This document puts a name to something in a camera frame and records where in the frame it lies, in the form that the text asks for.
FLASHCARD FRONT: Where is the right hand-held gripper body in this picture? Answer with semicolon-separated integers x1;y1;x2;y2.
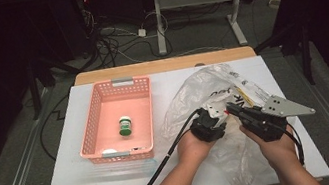
237;88;320;147

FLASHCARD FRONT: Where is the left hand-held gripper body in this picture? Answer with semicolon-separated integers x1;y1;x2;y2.
186;102;231;146

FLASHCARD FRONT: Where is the clear plastic bag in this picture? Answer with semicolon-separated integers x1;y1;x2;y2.
152;52;306;185

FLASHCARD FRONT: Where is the green bottle with white cap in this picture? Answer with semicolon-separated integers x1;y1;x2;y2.
116;113;135;138

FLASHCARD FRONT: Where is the pink plastic basket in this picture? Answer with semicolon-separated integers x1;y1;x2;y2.
68;73;164;171

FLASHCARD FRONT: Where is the white bottle with blue label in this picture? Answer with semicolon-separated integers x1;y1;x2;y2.
102;146;119;156

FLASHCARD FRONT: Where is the person's left hand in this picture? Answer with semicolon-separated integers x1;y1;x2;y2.
173;126;223;169

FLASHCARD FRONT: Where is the person's right hand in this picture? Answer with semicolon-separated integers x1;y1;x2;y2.
239;118;302;174

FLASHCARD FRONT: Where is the wooden table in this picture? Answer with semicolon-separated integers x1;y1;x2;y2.
28;36;323;185

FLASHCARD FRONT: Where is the black stand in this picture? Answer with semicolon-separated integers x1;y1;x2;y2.
22;46;96;122
250;19;320;94

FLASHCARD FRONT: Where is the white power strip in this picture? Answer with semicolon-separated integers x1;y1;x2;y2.
267;0;284;11

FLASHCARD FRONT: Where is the white power adapter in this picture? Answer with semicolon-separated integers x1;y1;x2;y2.
137;27;148;39

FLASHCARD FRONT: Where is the right hand-held gripper cable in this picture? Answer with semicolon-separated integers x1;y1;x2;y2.
280;121;307;169

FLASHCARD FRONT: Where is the hand-held gripper cable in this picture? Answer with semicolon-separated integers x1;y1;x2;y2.
103;107;216;185
280;121;307;169

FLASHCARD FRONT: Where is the left hand-held gripper cable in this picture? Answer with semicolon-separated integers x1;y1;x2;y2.
103;107;216;185

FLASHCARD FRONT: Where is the tangle of floor cables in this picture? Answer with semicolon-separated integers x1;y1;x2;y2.
77;0;176;73

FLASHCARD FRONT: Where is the black floor cable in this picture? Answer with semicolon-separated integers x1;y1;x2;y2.
33;93;80;163

